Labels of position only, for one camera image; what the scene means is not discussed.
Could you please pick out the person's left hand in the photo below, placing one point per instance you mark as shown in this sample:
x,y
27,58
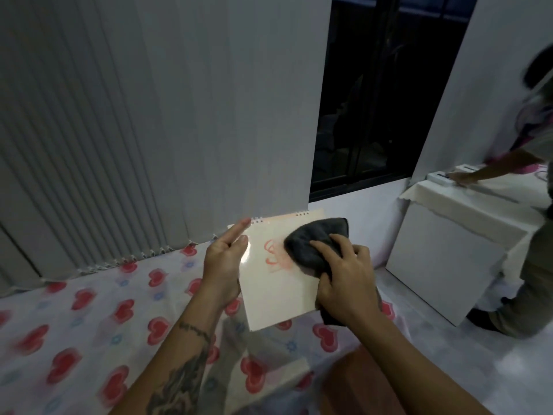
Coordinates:
x,y
222,276

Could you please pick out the person's right hand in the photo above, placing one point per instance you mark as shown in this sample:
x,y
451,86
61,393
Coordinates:
x,y
350,285

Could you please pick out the cream spiral desk calendar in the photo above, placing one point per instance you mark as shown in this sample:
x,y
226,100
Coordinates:
x,y
276,293

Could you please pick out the dark grey cloth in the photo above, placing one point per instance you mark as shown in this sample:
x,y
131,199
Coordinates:
x,y
311,242

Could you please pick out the person's left forearm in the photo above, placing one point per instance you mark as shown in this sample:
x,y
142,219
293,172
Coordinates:
x,y
173,367

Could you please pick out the person's right forearm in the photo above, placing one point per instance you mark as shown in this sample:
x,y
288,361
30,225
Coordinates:
x,y
402,367

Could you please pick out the white cabinet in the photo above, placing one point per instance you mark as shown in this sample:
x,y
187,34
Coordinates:
x,y
432,263

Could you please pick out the brown round stool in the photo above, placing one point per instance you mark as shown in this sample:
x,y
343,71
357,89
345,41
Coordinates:
x,y
345,384

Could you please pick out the small white box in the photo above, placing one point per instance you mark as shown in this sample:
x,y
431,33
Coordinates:
x,y
464,168
438,178

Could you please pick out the heart print cloth covered table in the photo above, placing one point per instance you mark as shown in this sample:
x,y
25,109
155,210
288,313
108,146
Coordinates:
x,y
86,324

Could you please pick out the cream cloth cover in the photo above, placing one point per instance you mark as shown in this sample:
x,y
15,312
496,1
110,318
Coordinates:
x,y
475,211

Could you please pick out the grey vertical blinds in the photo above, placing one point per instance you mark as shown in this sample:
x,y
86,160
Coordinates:
x,y
129,125

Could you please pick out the black framed window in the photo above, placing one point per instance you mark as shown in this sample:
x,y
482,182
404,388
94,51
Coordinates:
x,y
367,103

